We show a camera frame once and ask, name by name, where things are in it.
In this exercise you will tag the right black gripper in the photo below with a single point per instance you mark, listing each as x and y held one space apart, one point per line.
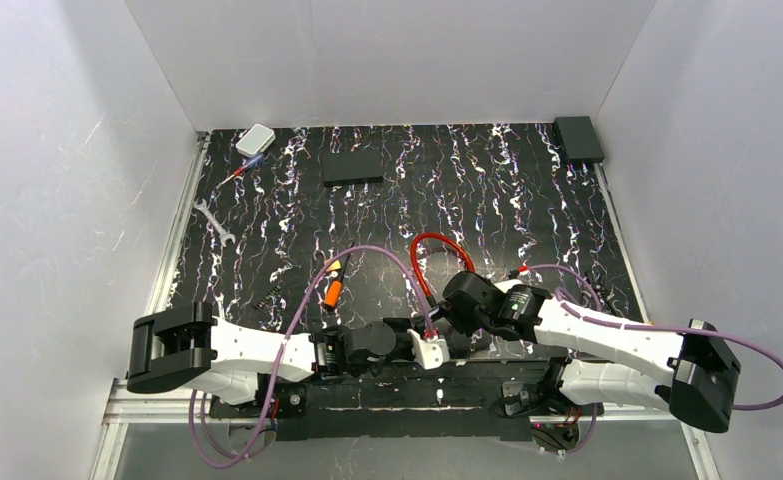
457 350

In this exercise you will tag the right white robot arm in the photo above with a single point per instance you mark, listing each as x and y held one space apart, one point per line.
692 374

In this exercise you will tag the brass padlock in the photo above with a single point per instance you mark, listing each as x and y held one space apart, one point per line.
334 267

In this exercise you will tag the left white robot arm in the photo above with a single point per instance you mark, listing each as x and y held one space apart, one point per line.
188 347

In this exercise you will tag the small red blue screwdriver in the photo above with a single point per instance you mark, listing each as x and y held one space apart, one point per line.
247 165

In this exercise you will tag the white rectangular box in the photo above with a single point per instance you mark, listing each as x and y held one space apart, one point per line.
255 140

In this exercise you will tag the small silver wrench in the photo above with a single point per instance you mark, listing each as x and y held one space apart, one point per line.
221 309

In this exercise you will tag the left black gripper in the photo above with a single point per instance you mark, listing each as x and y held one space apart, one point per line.
403 342

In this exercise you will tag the black base frame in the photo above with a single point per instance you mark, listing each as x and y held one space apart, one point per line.
454 401

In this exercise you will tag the black flat box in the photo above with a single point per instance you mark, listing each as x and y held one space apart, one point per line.
351 168

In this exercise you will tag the black corner box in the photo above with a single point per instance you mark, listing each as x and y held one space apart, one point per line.
579 140

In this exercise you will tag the orange handled screwdriver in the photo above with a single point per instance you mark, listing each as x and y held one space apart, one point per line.
335 288

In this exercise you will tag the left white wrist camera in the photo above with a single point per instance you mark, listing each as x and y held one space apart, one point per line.
429 353

